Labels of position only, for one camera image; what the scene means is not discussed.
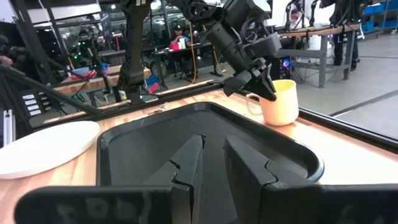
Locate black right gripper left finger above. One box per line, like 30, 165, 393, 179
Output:
142, 134, 206, 224

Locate hanging yellow cable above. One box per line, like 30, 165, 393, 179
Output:
188, 21, 198, 85

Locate black desk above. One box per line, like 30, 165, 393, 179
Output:
154, 42, 223, 91

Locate person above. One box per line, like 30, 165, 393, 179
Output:
287, 8, 310, 30
170, 24, 191, 47
320, 0, 361, 71

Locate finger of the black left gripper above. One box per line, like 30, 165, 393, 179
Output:
254, 65, 277, 102
247, 77, 261, 96

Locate black computer tower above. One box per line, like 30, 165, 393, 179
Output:
270, 55, 293, 80

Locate white round plate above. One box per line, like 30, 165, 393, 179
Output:
0, 120, 101, 180

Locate shelf with blue bins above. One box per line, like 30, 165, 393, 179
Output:
362, 0, 398, 34

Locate orange mug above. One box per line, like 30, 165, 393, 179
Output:
246, 79, 300, 127

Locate wooden workbench with grey legs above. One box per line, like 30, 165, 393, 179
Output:
275, 23, 361, 88

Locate black tripod leg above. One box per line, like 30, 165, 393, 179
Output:
0, 65, 103, 119

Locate black plastic tray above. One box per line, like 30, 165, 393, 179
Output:
96, 101, 325, 224

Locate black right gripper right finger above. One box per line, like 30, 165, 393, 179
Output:
223, 134, 312, 224

